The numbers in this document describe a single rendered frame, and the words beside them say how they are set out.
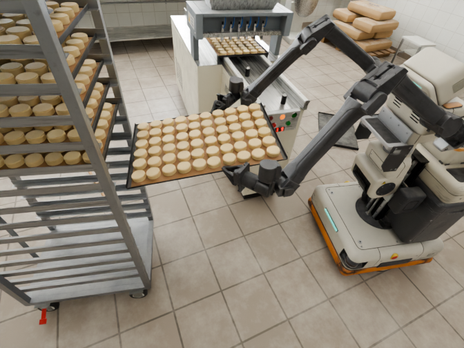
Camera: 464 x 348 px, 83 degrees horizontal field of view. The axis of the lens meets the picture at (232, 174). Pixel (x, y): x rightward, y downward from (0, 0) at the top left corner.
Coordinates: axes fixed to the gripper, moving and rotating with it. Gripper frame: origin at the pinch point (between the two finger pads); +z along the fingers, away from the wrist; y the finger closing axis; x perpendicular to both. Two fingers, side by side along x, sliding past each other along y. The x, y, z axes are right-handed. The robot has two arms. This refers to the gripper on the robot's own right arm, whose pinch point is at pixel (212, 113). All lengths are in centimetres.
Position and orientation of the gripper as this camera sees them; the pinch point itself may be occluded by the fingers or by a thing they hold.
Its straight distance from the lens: 126.5
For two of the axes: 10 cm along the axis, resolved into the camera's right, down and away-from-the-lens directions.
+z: -5.8, 6.2, -5.3
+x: 8.1, 3.9, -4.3
